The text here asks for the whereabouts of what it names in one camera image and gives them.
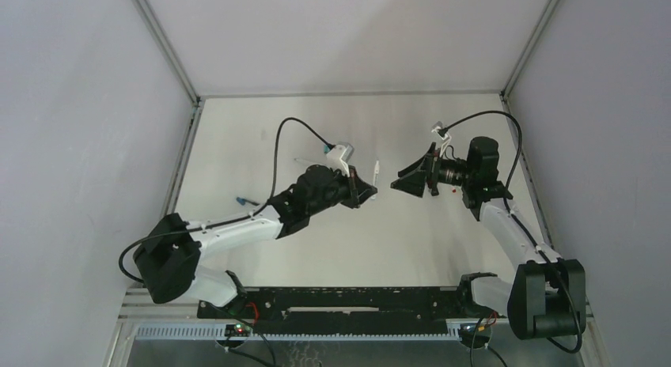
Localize blue black pen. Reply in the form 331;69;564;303
236;197;260;206

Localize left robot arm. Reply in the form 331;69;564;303
132;165;377;307

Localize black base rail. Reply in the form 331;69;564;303
196;286;488;336

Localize aluminium frame rails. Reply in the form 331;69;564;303
105;287;610;366

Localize small circuit board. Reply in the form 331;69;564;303
224;323;252;339

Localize white pen teal end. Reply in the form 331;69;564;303
294;158;317;166

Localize white pen blue end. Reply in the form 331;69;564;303
370;159;380;201

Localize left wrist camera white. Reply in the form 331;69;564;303
324;142;354;177

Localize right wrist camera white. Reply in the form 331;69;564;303
430;122;452;157

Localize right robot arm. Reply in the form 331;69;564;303
391;136;586;340

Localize left camera black cable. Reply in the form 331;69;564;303
117;117;335;285

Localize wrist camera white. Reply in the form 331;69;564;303
324;142;354;177
430;122;452;157

